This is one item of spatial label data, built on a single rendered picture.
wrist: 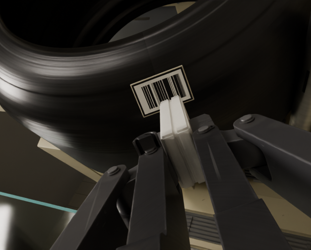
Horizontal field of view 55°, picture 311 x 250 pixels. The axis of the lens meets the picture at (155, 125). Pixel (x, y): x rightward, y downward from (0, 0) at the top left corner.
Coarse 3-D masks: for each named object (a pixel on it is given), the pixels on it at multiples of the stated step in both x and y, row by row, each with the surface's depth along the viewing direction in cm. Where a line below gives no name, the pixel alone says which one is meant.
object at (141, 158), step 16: (144, 144) 14; (160, 144) 14; (144, 160) 13; (160, 160) 12; (144, 176) 12; (160, 176) 11; (144, 192) 11; (160, 192) 10; (176, 192) 12; (144, 208) 10; (160, 208) 9; (176, 208) 11; (144, 224) 9; (160, 224) 8; (176, 224) 10; (128, 240) 8; (144, 240) 7; (160, 240) 7; (176, 240) 9
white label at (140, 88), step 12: (168, 72) 32; (180, 72) 32; (132, 84) 33; (144, 84) 32; (156, 84) 32; (168, 84) 32; (180, 84) 32; (144, 96) 33; (156, 96) 33; (168, 96) 33; (192, 96) 33; (144, 108) 33; (156, 108) 33
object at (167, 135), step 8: (160, 104) 20; (168, 104) 19; (160, 112) 19; (168, 112) 17; (160, 120) 17; (168, 120) 16; (160, 128) 16; (168, 128) 15; (160, 136) 15; (168, 136) 14; (176, 136) 14; (168, 144) 14; (176, 144) 14; (168, 152) 14; (176, 152) 14; (176, 160) 14; (184, 160) 14; (176, 168) 14; (184, 168) 14; (184, 176) 15; (192, 176) 15; (184, 184) 15; (192, 184) 15
